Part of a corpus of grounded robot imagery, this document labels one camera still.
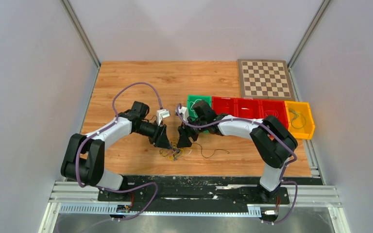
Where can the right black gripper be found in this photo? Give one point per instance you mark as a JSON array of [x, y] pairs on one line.
[[185, 132]]

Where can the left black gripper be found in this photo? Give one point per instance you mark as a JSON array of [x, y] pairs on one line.
[[160, 139]]

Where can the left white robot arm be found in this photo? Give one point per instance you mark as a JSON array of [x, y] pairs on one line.
[[84, 159]]

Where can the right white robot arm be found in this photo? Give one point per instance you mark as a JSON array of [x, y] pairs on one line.
[[274, 143]]

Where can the green plastic bin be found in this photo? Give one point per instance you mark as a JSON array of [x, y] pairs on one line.
[[193, 99]]

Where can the red bin left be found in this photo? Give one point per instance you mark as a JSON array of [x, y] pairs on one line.
[[224, 105]]

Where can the red bin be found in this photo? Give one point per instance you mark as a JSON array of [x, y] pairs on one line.
[[248, 108], [224, 105], [275, 108]]

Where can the red bin middle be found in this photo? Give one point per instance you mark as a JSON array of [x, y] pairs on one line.
[[248, 108]]

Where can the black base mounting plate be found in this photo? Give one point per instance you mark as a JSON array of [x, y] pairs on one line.
[[195, 194]]

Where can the red bin right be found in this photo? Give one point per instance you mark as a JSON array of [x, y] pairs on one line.
[[275, 108]]

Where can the wooden chessboard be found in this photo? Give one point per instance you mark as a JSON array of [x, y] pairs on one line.
[[265, 79]]

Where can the yellow plastic bin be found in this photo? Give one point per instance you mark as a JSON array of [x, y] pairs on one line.
[[301, 123]]

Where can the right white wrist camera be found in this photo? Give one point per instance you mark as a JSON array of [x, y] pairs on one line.
[[182, 113]]

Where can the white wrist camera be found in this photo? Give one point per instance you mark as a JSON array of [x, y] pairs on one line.
[[182, 113], [161, 114]]

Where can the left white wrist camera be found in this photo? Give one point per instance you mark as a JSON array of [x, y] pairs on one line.
[[161, 114]]

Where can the left aluminium corner post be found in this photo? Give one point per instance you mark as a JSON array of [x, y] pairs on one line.
[[81, 32]]

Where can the aluminium corner post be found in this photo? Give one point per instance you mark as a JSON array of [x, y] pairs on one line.
[[81, 32], [309, 32]]

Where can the right aluminium corner post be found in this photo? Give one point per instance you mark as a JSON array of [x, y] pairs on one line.
[[309, 32]]

